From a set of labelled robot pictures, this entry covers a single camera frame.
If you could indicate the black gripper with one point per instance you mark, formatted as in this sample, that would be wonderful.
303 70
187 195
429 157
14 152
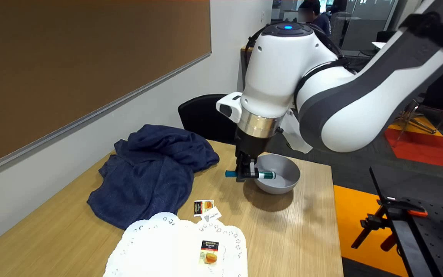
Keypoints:
251 146

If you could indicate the teal and white marker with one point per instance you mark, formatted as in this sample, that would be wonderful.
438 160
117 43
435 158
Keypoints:
267 174

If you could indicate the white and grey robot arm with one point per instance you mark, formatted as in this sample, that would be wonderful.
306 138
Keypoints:
344 81

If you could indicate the grey round bowl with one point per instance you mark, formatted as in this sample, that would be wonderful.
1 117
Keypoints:
280 177

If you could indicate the black padded chair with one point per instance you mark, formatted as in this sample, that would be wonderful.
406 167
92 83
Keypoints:
206 115

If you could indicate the dark blue cloth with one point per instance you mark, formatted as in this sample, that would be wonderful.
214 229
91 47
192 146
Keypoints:
149 174

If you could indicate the white lace paper doily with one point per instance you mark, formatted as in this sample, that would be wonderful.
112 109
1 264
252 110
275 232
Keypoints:
169 250

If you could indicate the red and black clamp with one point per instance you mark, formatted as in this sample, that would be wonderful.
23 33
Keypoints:
384 217

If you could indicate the person with dark hair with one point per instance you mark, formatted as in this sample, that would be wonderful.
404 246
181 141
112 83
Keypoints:
314 15

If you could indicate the black perforated work table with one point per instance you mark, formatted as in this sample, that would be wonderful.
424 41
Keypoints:
431 224

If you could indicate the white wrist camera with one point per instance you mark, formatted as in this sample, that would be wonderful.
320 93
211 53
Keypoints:
229 106

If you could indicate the brown wall pin board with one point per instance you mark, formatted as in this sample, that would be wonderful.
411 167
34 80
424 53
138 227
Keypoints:
77 66

